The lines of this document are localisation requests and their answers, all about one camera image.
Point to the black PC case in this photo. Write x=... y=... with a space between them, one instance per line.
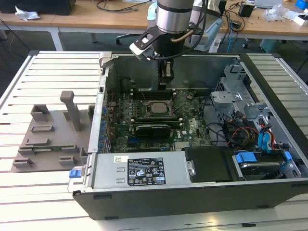
x=192 y=202

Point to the clear plastic bags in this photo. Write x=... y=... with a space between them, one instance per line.
x=274 y=13

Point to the wooden desk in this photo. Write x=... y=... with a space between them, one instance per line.
x=264 y=27
x=48 y=20

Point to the white power strip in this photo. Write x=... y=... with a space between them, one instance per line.
x=216 y=46

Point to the CPU socket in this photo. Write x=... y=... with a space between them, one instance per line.
x=148 y=109

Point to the grey case latch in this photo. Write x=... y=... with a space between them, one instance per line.
x=106 y=60

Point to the crumpled white paper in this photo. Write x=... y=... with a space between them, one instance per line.
x=26 y=15

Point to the metal drive cage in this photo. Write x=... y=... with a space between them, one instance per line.
x=225 y=96

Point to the blue box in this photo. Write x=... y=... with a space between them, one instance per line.
x=302 y=4

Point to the small black box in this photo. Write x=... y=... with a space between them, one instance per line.
x=246 y=10

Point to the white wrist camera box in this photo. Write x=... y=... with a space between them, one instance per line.
x=142 y=49

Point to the black chair base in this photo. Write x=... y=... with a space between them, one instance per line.
x=124 y=36

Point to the metal drive bracket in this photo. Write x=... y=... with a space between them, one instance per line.
x=256 y=109

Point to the small silver heatsink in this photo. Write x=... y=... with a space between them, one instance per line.
x=181 y=146

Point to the black plastic shroud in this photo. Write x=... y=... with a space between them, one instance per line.
x=207 y=164

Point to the black chair caster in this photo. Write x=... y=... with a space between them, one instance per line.
x=245 y=45

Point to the black power adapter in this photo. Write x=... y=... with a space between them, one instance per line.
x=236 y=25

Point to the green motherboard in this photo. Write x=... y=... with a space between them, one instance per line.
x=192 y=120

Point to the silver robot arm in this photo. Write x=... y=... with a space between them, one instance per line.
x=173 y=16

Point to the silver CPU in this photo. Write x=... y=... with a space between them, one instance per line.
x=160 y=108

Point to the silver hard disk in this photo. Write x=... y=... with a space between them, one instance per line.
x=261 y=169

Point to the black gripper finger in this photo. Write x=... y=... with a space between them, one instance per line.
x=166 y=81

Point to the blue expansion slot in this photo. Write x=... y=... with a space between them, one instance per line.
x=132 y=140

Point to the black monitor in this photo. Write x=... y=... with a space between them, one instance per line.
x=48 y=6

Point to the blue disk carrier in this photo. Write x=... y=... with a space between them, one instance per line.
x=245 y=158

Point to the grey power supply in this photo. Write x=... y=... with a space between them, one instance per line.
x=106 y=168

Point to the silver laptop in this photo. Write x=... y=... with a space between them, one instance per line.
x=267 y=3

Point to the black speaker box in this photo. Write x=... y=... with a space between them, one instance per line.
x=223 y=4

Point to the black graphics card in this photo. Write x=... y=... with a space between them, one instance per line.
x=152 y=132

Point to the brown parts rack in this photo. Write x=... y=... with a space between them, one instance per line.
x=60 y=139

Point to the coin cell battery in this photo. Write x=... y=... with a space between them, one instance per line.
x=190 y=96

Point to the teal box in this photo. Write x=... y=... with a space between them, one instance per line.
x=268 y=45

